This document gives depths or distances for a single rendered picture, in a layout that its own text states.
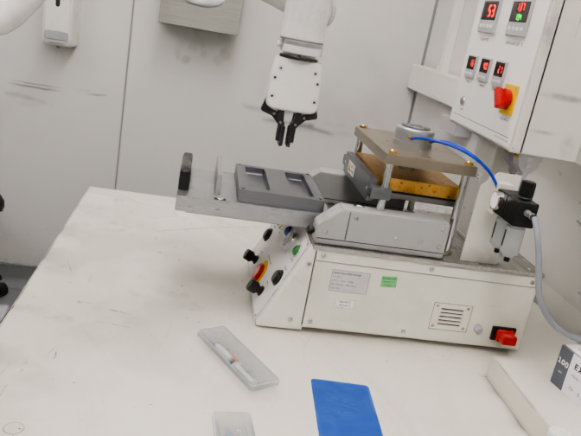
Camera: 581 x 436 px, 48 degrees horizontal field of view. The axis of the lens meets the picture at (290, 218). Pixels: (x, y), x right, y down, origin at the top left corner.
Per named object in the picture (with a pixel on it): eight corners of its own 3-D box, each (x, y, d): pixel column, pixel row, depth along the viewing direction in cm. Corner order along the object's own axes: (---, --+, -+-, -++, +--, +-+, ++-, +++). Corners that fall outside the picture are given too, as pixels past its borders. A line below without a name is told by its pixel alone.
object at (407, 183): (424, 180, 145) (435, 138, 143) (460, 210, 125) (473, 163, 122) (351, 169, 143) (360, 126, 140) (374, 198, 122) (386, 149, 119)
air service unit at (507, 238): (494, 242, 124) (515, 169, 120) (528, 272, 111) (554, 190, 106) (469, 239, 123) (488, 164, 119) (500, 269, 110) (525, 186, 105)
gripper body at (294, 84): (275, 48, 119) (264, 108, 122) (328, 58, 121) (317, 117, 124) (271, 45, 126) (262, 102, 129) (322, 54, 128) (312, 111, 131)
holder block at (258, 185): (308, 184, 143) (310, 173, 142) (322, 213, 124) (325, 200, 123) (233, 174, 140) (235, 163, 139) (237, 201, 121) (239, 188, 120)
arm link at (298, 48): (279, 37, 118) (277, 54, 119) (327, 46, 119) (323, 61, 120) (276, 35, 126) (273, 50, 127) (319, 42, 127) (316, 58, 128)
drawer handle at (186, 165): (190, 170, 136) (193, 152, 135) (188, 190, 122) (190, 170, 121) (181, 169, 136) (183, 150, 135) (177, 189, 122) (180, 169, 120)
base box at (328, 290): (457, 285, 163) (475, 221, 157) (524, 364, 127) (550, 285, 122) (246, 259, 154) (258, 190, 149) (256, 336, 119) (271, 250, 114)
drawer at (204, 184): (312, 201, 145) (318, 167, 143) (328, 234, 124) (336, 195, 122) (180, 182, 140) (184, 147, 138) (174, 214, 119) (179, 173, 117)
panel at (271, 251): (247, 260, 152) (292, 196, 148) (254, 320, 124) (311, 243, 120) (240, 256, 151) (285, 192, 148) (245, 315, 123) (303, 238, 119)
